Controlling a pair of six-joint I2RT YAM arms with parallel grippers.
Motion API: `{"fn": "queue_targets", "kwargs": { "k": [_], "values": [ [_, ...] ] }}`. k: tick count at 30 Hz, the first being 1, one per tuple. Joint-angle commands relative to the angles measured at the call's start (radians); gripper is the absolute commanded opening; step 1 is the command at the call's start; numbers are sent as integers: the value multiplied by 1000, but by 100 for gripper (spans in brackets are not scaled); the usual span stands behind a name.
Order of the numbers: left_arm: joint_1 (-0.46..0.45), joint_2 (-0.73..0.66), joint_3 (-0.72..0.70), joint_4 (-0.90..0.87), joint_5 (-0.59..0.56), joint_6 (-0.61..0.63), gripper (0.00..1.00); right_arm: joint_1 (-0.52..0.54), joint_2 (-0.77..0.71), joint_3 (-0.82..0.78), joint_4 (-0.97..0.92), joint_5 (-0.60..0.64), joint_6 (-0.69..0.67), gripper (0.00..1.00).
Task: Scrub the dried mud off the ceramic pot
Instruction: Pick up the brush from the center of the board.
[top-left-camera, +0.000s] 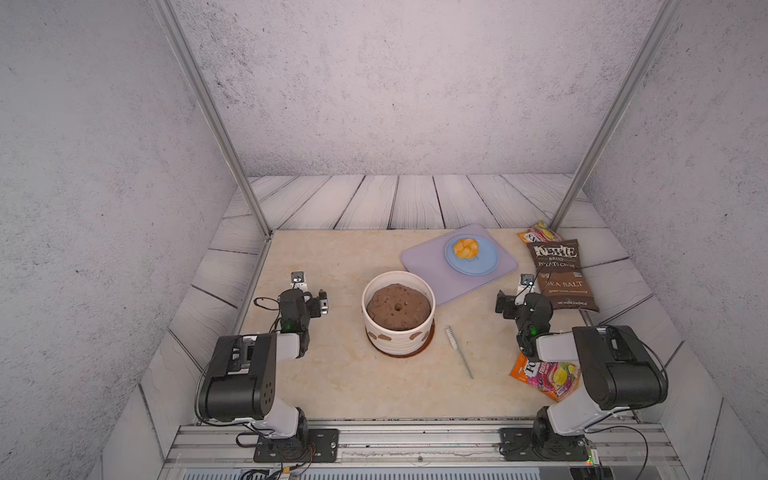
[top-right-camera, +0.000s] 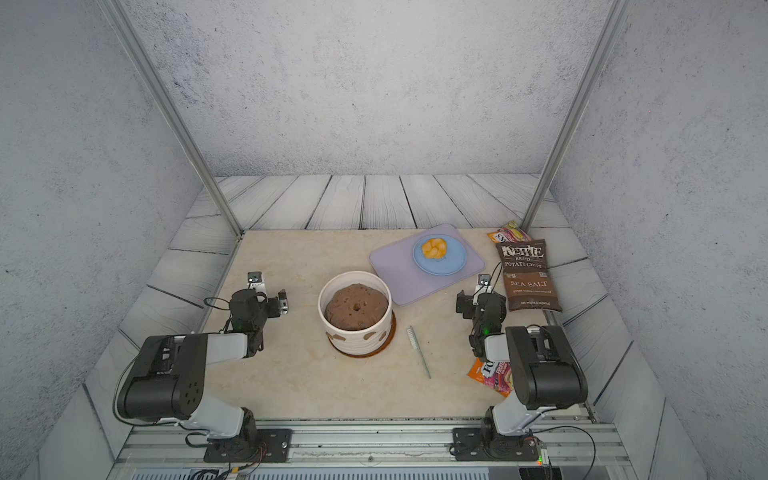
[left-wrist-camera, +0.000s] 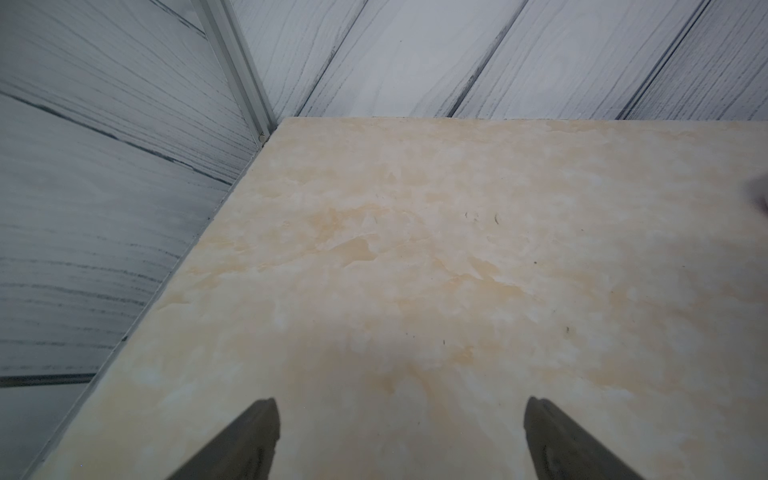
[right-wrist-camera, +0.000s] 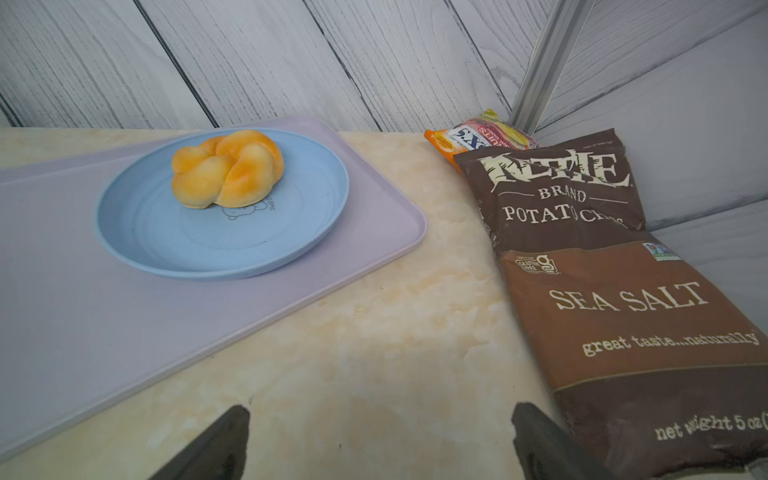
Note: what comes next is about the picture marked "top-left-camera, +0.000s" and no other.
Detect teal scrub brush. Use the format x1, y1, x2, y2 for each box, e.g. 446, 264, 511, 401
445, 326, 474, 379

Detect white ceramic pot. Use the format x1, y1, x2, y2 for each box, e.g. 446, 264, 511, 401
361, 271, 436, 358

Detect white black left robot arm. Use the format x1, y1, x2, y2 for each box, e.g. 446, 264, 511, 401
195, 288, 328, 449

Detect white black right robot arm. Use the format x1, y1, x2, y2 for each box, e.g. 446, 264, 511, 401
495, 292, 669, 461

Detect brown mud in pot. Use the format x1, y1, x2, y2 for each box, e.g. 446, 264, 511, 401
366, 283, 431, 331

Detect blue plate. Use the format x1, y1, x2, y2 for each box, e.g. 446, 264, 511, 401
444, 235, 500, 277

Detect brown Kettle chips bag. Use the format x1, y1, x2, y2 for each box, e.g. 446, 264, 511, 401
527, 240, 600, 312

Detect lavender placemat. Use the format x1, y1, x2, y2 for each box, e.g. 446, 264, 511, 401
400, 224, 519, 305

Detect yellow food pieces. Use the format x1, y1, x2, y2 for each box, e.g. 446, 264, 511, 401
453, 237, 479, 260

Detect small snack packet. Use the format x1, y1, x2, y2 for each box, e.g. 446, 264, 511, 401
518, 221, 562, 244

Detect orange pink candy bag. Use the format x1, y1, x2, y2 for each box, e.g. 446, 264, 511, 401
510, 354, 581, 402

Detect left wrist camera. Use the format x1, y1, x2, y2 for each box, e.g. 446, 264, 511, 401
291, 271, 309, 292

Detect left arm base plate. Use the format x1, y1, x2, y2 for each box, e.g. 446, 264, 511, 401
253, 428, 340, 464

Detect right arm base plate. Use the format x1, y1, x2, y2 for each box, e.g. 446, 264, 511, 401
499, 427, 590, 462

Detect aluminium mounting rail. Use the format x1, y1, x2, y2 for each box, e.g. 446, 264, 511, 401
160, 418, 689, 479

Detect right aluminium frame post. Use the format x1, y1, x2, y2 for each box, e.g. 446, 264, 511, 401
549, 0, 682, 230

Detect aluminium frame post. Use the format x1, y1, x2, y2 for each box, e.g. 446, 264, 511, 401
549, 0, 682, 230
151, 0, 273, 238

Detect left aluminium frame post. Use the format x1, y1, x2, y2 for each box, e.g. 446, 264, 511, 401
151, 0, 273, 238

